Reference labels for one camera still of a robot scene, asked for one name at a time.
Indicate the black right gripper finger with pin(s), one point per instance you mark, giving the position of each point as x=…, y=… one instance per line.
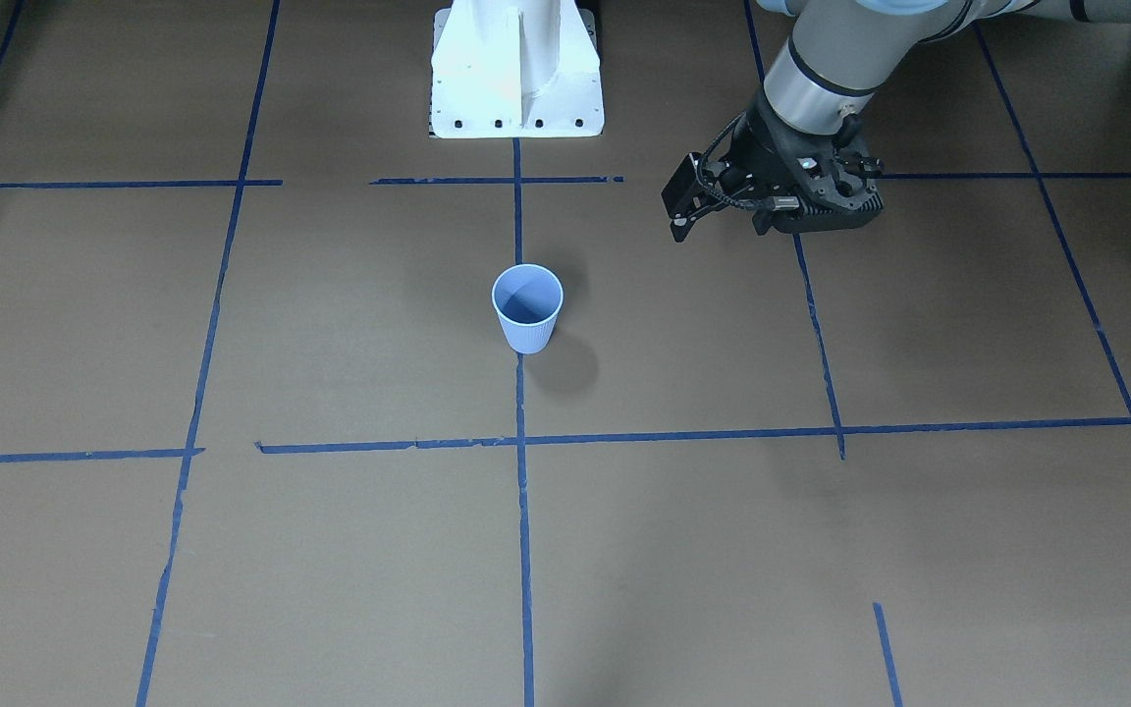
x=681, y=226

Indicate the blue paper cup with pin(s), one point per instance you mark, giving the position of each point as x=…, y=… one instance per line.
x=528, y=299

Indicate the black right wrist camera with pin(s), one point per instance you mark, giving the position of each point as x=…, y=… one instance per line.
x=833, y=192

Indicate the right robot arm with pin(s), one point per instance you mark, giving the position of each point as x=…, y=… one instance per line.
x=840, y=53

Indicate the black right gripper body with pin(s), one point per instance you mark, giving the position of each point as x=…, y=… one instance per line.
x=760, y=155

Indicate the white camera pole with base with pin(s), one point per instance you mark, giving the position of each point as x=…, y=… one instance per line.
x=516, y=69

